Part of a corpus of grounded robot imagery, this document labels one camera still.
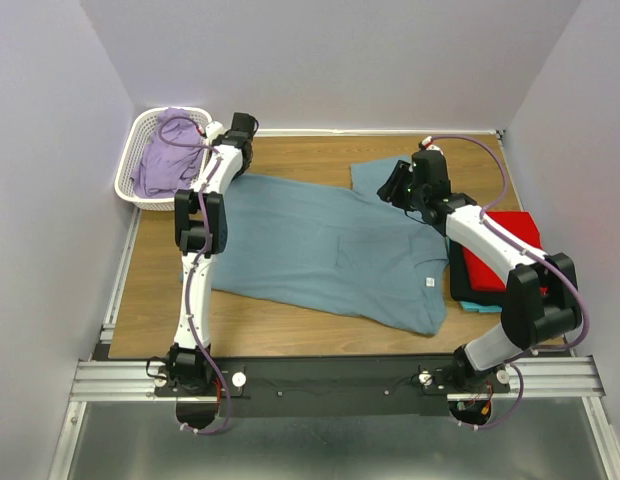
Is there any folded black t shirt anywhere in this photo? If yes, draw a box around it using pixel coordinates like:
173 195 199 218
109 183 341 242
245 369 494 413
448 240 505 307

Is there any white perforated plastic basket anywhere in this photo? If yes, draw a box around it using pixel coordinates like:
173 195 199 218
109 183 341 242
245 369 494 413
114 107 213 211

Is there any blue-grey t shirt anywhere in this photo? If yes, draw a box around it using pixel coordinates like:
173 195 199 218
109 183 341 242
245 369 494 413
213 157 448 335

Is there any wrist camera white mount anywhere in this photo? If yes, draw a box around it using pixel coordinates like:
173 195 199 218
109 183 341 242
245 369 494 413
418 136 443 154
197 121 226 145

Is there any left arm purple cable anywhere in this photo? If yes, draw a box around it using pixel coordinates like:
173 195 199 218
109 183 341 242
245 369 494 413
156 115 234 437

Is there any folded teal t shirt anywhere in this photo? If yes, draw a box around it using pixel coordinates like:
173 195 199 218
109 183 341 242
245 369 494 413
460 301 502 314

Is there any aluminium extrusion frame rail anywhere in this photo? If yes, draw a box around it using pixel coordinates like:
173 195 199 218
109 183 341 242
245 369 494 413
51 212 620 479

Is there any purple t shirt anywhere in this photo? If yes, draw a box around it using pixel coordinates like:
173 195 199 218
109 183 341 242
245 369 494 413
131 108 203 199

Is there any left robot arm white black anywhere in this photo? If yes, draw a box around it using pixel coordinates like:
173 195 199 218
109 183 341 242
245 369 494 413
158 112 259 396

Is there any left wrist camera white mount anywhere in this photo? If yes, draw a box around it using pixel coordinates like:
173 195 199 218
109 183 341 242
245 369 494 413
197 121 226 145

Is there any folded red t shirt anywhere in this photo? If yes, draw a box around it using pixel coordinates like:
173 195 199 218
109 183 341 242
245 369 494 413
462 210 549 297

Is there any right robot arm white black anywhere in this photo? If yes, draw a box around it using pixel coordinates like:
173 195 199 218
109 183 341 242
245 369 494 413
377 147 589 392

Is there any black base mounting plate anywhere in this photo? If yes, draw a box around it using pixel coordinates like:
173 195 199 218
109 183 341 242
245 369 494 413
148 353 510 430

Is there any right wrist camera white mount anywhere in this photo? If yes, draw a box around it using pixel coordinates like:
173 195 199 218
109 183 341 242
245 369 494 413
418 136 443 154

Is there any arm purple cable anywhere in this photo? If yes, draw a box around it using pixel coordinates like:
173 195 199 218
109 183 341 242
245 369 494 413
423 134 591 431
156 115 234 437

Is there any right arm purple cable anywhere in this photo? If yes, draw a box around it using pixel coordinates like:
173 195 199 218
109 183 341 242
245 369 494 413
423 134 591 431

